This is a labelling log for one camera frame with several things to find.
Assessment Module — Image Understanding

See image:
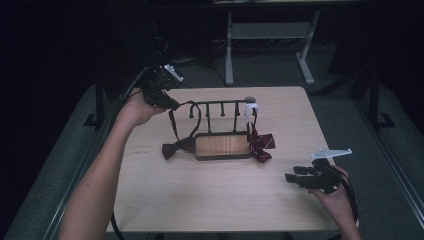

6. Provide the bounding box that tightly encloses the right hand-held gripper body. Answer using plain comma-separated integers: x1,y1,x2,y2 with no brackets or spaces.
293,148,353,195

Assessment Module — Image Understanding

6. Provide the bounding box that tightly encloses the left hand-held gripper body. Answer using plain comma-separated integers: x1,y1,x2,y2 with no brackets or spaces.
142,63,185,105

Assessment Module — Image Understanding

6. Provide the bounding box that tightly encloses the dark maroon bow tie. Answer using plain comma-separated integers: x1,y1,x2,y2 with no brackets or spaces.
161,100,203,161

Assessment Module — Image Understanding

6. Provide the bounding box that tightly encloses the black metal hook rack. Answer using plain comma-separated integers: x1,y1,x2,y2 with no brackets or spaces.
188,96,258,162

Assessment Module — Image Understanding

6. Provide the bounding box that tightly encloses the person's right hand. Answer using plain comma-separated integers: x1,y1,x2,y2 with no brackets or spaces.
308,165,353,228

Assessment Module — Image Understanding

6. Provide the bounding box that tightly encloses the person's left hand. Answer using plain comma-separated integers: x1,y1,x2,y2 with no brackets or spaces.
115,87,168,130

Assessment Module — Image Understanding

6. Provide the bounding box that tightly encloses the red striped bow tie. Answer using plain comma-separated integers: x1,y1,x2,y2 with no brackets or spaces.
243,102,277,164

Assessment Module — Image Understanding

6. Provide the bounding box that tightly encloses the black metal stand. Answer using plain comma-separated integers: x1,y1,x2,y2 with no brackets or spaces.
348,64,397,132
82,71,108,128

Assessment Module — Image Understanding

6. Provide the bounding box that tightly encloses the left hand-held gripper cable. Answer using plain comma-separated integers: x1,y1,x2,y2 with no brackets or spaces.
108,66,150,240

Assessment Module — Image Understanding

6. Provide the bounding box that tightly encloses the hand-held gripper cable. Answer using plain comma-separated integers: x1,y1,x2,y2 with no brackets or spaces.
108,66,150,240
328,164,361,240

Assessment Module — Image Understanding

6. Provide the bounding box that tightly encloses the right hand-held gripper cable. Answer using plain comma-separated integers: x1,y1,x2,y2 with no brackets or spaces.
328,164,361,240

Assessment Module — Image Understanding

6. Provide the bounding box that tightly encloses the black floor cable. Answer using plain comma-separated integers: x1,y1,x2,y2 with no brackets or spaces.
173,58,230,89

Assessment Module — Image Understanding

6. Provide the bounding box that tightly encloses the grey metal desk frame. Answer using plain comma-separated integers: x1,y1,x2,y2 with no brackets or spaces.
224,9,322,87

